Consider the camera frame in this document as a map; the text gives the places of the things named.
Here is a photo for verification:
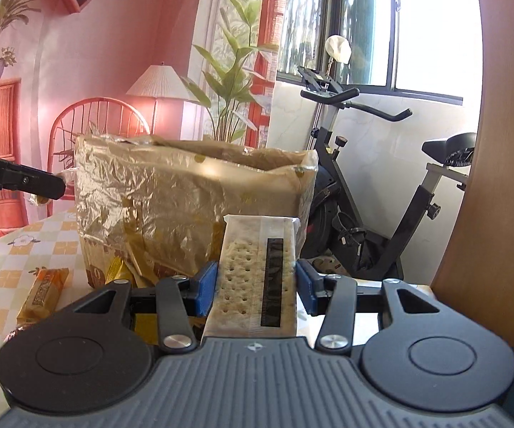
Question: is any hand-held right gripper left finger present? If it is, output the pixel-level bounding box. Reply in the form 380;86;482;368
62;261;220;354

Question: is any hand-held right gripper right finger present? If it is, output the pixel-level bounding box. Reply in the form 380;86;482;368
296;259;446;353

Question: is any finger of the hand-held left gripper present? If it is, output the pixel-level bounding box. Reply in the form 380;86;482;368
0;160;68;200

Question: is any clear cracker packet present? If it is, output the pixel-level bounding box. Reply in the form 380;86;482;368
201;215;301;338

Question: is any taped cardboard box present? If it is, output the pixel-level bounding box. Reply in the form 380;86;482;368
73;133;319;290

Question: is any yellow snack packet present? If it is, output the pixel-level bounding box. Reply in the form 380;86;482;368
104;259;150;289

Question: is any black exercise bike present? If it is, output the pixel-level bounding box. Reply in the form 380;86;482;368
297;66;478;282

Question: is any orange snack packet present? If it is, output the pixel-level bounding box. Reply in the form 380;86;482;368
16;267;69;324

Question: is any wooden board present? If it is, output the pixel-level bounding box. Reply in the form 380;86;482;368
431;0;514;366

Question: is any white cloth cap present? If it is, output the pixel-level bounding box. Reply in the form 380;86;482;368
325;35;353;64

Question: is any printed wall backdrop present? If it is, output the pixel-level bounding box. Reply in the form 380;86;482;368
0;0;281;242

